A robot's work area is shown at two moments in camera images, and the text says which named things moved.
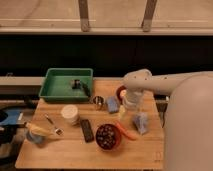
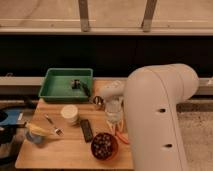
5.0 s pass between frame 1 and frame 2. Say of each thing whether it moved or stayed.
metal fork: stayed
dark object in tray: stayed
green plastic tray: stayed
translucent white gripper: moved
